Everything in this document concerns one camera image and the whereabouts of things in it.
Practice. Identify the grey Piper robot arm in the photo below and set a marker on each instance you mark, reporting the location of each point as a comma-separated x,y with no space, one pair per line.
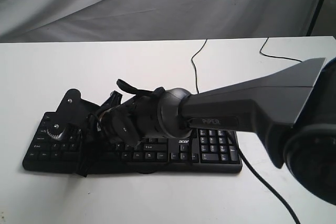
291,111

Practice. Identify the black computer keyboard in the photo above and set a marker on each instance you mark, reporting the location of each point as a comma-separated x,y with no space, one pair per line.
207,151

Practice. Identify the black tripod stand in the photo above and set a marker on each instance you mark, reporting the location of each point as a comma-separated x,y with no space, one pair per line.
314,17

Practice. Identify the grey backdrop cloth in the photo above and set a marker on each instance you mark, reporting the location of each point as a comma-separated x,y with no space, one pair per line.
127,20

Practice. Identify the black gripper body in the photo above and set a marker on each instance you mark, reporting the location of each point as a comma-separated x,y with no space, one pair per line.
88,134

